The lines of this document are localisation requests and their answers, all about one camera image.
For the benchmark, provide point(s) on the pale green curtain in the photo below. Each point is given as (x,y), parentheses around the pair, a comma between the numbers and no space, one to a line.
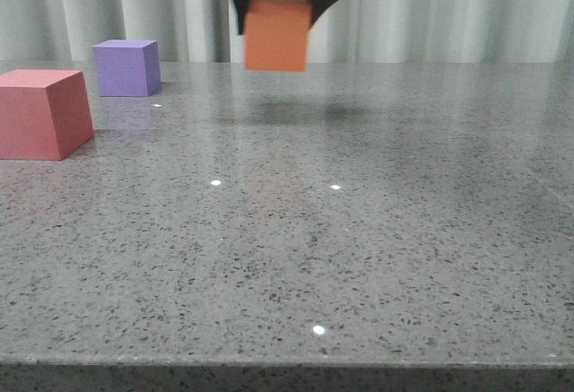
(351,31)

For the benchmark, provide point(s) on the red foam cube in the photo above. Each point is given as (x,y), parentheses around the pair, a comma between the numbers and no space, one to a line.
(45,114)

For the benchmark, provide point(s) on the purple foam cube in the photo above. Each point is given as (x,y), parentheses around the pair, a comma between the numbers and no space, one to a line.
(127,68)

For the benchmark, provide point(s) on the orange foam cube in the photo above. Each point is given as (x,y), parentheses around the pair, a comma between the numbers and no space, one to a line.
(276,35)

